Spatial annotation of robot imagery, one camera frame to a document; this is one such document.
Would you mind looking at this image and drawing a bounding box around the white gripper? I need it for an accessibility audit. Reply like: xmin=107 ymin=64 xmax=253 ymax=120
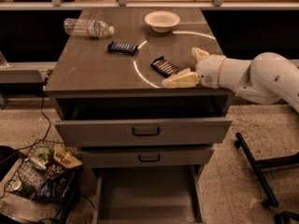
xmin=162 ymin=48 xmax=226 ymax=89

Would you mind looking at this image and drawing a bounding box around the chocolate rxbar wrapper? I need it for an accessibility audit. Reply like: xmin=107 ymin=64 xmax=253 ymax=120
xmin=150 ymin=56 xmax=181 ymax=77

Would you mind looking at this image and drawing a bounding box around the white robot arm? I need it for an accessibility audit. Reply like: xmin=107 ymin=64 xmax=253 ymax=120
xmin=163 ymin=48 xmax=299 ymax=112

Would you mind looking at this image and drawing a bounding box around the grey drawer cabinet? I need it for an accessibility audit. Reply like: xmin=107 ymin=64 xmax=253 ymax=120
xmin=43 ymin=7 xmax=241 ymax=224

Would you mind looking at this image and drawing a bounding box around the open bottom drawer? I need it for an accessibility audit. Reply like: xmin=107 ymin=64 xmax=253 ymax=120
xmin=92 ymin=165 xmax=204 ymax=224

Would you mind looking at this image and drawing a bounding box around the white paper bowl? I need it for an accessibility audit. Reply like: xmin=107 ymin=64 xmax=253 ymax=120
xmin=145 ymin=11 xmax=180 ymax=33

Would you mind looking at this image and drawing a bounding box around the blue snack bar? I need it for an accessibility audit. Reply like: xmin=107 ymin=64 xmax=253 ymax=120
xmin=107 ymin=41 xmax=138 ymax=55

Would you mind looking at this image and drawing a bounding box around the clear plastic water bottle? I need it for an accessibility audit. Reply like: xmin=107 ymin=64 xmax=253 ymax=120
xmin=64 ymin=18 xmax=114 ymax=38

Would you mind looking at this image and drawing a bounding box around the tan chip bag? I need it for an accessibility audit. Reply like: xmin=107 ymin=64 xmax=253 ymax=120
xmin=53 ymin=145 xmax=82 ymax=169

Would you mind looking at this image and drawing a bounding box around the green snack bag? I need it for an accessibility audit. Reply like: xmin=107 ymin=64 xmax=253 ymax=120
xmin=30 ymin=147 xmax=53 ymax=171

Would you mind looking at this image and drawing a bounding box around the black chair base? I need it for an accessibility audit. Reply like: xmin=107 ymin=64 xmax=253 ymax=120
xmin=235 ymin=133 xmax=299 ymax=224

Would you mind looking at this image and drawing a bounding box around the top drawer with handle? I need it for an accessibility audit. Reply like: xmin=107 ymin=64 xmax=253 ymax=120
xmin=55 ymin=117 xmax=232 ymax=147

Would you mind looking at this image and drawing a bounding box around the drawer with handle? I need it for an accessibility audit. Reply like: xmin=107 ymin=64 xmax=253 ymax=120
xmin=79 ymin=147 xmax=214 ymax=168
xmin=55 ymin=117 xmax=232 ymax=147

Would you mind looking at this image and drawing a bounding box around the middle drawer with handle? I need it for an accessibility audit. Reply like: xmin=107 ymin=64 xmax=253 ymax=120
xmin=79 ymin=147 xmax=214 ymax=168

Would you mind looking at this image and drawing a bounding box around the black power cable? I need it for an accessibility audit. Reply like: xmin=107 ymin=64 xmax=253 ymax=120
xmin=0 ymin=77 xmax=52 ymax=201

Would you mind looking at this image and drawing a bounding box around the wire basket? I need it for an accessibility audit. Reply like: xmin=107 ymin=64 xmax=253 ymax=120
xmin=5 ymin=140 xmax=82 ymax=224

